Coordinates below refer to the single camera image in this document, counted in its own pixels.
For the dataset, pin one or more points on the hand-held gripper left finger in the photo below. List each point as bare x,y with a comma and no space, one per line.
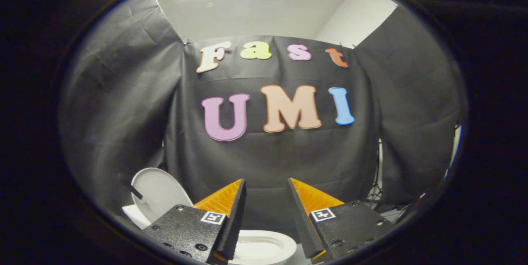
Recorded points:
235,223

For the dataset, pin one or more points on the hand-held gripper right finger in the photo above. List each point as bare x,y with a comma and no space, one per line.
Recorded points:
301,215

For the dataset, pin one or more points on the white toilet lid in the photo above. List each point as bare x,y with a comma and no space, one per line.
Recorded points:
161,191

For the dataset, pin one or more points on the black lid pull tab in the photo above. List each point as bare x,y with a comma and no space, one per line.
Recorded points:
134,191

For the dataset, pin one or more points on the white toilet bowl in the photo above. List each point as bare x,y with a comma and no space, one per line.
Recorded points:
264,248

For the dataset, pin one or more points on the white toilet tank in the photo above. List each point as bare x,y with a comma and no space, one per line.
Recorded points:
136,215

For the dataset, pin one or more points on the black backdrop cloth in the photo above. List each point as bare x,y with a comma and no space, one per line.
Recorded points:
272,162

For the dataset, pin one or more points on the black tripod stand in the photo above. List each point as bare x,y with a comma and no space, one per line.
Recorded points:
376,174

